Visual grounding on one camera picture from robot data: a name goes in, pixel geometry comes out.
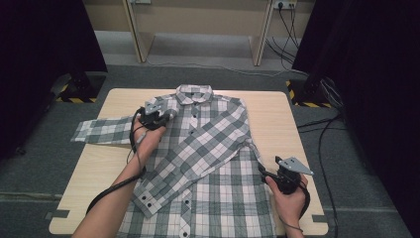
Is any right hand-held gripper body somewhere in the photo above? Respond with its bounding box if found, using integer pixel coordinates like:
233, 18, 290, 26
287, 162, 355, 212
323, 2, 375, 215
276, 157, 314, 195

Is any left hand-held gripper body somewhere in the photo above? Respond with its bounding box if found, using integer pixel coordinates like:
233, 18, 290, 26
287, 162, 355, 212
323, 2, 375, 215
138, 100, 171, 131

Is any grey white plaid shirt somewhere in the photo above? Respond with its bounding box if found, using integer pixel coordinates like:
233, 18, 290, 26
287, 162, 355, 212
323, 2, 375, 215
70, 83, 278, 238

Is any person's right hand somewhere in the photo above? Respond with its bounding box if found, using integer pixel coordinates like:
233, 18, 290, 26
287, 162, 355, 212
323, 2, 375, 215
264, 175, 309, 223

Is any person's left hand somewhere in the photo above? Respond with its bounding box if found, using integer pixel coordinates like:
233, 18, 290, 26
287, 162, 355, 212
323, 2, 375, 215
133, 124, 168, 167

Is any thin dark wristband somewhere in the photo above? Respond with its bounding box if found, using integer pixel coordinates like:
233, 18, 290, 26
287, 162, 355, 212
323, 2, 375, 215
280, 217, 304, 233

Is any black stand base striped tape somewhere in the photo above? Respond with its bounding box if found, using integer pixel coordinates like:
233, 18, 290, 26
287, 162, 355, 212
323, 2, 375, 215
51, 71, 107, 103
285, 78, 333, 108

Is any black curtain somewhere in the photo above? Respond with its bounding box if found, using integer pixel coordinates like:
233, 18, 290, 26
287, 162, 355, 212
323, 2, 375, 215
0, 0, 108, 160
291, 0, 420, 238

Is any white power strip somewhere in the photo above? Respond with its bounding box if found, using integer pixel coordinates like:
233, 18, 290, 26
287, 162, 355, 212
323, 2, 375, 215
272, 0, 297, 10

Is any thin grey cable with plug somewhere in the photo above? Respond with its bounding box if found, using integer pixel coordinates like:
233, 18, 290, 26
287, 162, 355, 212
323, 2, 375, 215
127, 130, 151, 167

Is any thick black right gripper cable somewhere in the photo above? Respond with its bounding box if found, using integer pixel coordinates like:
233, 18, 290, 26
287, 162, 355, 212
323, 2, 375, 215
298, 184, 312, 221

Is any thick black gripper cable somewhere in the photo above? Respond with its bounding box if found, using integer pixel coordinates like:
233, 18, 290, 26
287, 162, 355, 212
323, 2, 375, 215
86, 107, 147, 216
298, 184, 312, 221

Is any long black floor cable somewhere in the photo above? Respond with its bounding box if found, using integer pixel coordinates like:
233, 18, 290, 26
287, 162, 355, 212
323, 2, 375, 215
317, 117, 340, 238

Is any pair of black floor cables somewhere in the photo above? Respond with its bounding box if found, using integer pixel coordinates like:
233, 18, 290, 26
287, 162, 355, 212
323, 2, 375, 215
296, 113, 346, 134

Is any thick black left gripper cable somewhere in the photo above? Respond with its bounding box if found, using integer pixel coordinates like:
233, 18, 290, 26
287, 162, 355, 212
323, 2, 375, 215
86, 107, 147, 216

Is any cable bundle on stand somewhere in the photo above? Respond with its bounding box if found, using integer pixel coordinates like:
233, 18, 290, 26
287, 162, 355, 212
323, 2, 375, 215
318, 76, 346, 117

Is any white floor cable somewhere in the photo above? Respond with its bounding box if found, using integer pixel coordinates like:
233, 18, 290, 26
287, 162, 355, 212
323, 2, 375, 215
147, 60, 310, 77

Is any beige wooden desk frame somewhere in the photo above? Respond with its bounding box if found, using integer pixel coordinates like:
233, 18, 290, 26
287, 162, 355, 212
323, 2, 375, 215
81, 0, 316, 67

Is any black power cable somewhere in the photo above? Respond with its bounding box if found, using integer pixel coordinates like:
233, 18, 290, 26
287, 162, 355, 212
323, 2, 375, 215
277, 2, 300, 51

